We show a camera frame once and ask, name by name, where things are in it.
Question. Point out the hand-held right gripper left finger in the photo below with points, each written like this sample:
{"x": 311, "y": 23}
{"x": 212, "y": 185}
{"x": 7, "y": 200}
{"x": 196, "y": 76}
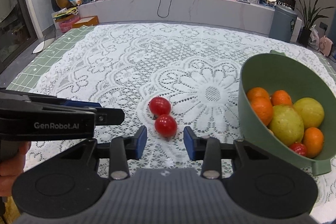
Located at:
{"x": 141, "y": 141}

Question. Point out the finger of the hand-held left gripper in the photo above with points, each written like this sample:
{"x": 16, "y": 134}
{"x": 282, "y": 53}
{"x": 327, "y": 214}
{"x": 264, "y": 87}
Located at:
{"x": 110, "y": 116}
{"x": 84, "y": 104}

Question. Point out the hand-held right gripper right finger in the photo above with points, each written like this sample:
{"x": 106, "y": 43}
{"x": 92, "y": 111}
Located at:
{"x": 189, "y": 144}

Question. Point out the red tomato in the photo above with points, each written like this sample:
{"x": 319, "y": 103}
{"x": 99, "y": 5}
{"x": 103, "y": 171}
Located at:
{"x": 298, "y": 149}
{"x": 166, "y": 125}
{"x": 160, "y": 106}

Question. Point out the orange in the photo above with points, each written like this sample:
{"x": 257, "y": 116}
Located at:
{"x": 313, "y": 142}
{"x": 261, "y": 109}
{"x": 281, "y": 97}
{"x": 258, "y": 93}

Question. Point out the green colander bowl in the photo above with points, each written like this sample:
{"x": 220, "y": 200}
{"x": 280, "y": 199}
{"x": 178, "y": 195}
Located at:
{"x": 262, "y": 71}

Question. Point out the yellow-green lemon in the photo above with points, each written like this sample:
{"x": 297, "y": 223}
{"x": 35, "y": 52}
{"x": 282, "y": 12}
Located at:
{"x": 308, "y": 112}

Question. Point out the person's left hand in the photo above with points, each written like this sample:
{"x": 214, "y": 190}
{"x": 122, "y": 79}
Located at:
{"x": 15, "y": 169}

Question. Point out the white lace tablecloth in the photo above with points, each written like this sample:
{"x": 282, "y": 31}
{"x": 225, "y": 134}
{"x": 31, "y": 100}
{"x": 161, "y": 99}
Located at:
{"x": 118, "y": 69}

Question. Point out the white oval pad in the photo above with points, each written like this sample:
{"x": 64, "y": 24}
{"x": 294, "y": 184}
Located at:
{"x": 43, "y": 45}

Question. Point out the pink box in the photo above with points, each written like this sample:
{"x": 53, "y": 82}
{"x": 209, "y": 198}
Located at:
{"x": 68, "y": 24}

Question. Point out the orange cardboard box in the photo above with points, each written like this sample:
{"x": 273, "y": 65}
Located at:
{"x": 85, "y": 21}

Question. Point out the yellow green packet pile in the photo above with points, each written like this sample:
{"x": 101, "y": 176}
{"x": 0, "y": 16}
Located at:
{"x": 65, "y": 13}

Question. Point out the glass sliding door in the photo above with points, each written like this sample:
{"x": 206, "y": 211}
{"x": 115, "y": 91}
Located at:
{"x": 10, "y": 16}

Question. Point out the white television console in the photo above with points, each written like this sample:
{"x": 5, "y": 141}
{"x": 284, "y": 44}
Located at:
{"x": 197, "y": 7}

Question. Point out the grey pedal trash can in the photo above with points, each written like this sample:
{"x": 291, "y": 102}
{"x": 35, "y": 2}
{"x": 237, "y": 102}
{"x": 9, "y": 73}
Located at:
{"x": 282, "y": 23}

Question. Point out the white plastic bag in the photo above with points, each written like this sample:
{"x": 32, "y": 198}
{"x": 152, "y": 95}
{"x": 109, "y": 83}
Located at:
{"x": 313, "y": 36}

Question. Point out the pink pig heater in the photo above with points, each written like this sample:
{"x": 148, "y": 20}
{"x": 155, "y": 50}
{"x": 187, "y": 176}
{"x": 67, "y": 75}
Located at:
{"x": 326, "y": 47}

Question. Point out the long leaf potted plant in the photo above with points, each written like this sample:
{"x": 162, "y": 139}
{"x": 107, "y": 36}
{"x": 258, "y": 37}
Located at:
{"x": 309, "y": 14}

